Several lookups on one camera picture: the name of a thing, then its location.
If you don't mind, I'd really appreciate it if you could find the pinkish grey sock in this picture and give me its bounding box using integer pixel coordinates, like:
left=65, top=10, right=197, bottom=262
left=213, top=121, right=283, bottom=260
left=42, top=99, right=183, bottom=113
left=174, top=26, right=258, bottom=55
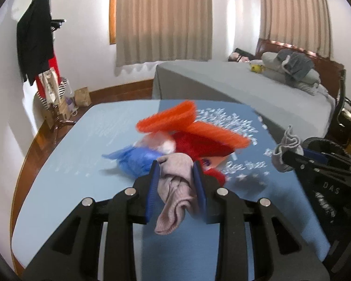
left=154, top=154, right=200, bottom=235

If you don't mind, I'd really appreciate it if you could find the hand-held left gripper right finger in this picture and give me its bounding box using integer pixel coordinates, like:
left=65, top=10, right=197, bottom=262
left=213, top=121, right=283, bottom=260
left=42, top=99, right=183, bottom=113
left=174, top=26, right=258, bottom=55
left=191, top=161, right=331, bottom=281

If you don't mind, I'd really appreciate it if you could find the brown paper bag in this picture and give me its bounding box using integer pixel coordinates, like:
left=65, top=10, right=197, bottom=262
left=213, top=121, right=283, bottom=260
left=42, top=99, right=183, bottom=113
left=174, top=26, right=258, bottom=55
left=74, top=87, right=92, bottom=107

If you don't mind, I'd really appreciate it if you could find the orange mesh basket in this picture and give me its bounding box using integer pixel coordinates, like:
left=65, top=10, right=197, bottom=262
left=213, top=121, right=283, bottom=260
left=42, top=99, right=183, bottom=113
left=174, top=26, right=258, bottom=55
left=136, top=100, right=251, bottom=150

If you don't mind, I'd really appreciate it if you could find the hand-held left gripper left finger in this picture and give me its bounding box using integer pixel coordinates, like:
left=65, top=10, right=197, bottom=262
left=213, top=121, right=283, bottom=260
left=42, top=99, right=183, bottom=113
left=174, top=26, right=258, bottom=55
left=23, top=159, right=162, bottom=281

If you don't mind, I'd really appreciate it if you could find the wooden window frame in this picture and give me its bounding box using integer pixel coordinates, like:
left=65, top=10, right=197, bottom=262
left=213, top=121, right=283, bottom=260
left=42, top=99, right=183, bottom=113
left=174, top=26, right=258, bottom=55
left=110, top=0, right=118, bottom=45

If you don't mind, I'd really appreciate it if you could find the red fuzzy cloth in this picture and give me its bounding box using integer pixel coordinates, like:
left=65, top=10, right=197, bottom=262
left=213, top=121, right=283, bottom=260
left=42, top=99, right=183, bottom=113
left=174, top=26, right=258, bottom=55
left=174, top=132, right=236, bottom=186

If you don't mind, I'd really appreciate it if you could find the blue printed tablecloth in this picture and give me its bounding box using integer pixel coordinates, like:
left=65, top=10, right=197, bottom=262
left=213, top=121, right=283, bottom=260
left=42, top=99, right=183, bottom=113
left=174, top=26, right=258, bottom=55
left=10, top=100, right=331, bottom=281

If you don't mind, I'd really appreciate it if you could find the dark grey clothing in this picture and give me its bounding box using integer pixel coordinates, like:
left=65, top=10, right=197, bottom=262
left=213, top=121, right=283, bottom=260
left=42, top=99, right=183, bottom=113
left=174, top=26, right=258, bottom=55
left=276, top=50, right=315, bottom=81

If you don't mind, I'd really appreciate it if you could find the folded grey blanket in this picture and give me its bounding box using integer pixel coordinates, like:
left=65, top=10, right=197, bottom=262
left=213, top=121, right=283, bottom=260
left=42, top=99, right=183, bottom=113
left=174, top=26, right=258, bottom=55
left=295, top=79, right=322, bottom=96

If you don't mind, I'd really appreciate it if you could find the black coat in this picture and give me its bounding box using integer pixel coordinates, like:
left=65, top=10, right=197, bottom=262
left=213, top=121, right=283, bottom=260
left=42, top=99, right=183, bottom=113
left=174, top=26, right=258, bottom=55
left=17, top=0, right=55, bottom=86

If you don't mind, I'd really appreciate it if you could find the red garment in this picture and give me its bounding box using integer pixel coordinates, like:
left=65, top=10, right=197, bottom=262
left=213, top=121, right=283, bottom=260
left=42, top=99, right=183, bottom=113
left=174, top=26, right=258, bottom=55
left=35, top=50, right=61, bottom=94

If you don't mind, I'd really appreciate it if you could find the black metal frame chair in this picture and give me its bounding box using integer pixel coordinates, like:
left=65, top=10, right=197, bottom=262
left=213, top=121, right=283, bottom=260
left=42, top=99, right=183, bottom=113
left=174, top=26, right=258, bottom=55
left=328, top=70, right=351, bottom=153

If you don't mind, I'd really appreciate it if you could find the patterned tote bag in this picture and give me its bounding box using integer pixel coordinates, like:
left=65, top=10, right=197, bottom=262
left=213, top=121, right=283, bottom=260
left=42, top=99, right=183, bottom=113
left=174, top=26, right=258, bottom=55
left=38, top=68, right=62, bottom=103

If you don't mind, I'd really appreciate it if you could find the grey pillows and clothes pile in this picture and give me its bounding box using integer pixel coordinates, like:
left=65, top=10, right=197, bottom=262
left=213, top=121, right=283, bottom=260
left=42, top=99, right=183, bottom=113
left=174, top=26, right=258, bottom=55
left=256, top=38, right=344, bottom=100

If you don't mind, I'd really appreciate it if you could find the pink plush toy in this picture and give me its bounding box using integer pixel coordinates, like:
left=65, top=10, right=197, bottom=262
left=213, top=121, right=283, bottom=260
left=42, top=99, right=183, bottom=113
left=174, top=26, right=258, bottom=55
left=229, top=52, right=250, bottom=63

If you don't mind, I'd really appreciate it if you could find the bed with grey sheet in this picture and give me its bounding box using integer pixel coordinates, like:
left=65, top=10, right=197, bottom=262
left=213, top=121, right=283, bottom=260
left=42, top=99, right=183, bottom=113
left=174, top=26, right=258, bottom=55
left=152, top=60, right=337, bottom=141

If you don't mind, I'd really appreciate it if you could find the black trash bin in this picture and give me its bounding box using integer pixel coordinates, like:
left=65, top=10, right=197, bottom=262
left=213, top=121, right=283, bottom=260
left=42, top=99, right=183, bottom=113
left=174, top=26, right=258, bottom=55
left=303, top=137, right=351, bottom=159

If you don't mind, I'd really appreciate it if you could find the beige curtain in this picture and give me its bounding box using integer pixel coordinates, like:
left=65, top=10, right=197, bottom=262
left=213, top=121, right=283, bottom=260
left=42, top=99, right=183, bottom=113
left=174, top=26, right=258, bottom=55
left=115, top=0, right=213, bottom=67
left=259, top=0, right=332, bottom=58

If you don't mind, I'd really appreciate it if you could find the blue cloth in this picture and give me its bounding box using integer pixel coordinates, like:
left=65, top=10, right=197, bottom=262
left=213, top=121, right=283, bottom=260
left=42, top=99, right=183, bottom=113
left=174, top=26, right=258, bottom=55
left=102, top=146, right=158, bottom=179

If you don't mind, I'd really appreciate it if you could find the grey pillow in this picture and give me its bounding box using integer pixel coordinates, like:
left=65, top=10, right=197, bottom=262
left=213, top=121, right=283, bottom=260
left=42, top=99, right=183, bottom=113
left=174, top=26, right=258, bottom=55
left=263, top=67, right=321, bottom=90
left=262, top=52, right=321, bottom=79

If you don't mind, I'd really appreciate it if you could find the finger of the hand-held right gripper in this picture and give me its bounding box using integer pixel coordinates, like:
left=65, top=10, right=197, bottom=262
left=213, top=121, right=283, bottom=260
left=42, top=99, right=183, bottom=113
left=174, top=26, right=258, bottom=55
left=303, top=149, right=351, bottom=166
left=281, top=152, right=351, bottom=176

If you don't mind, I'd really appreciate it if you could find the purple and white box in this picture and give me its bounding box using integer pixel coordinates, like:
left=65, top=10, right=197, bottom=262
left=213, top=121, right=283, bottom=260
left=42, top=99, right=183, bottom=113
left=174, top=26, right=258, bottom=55
left=58, top=95, right=77, bottom=118

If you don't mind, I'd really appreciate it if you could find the black white striped bag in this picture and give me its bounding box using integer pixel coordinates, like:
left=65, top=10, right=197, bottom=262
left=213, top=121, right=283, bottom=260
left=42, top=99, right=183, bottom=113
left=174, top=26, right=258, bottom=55
left=37, top=78, right=71, bottom=110

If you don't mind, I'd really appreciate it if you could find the small grey sock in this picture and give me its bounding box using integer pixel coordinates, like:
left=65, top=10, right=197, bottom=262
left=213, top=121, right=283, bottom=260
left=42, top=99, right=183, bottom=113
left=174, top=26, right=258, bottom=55
left=271, top=125, right=305, bottom=173

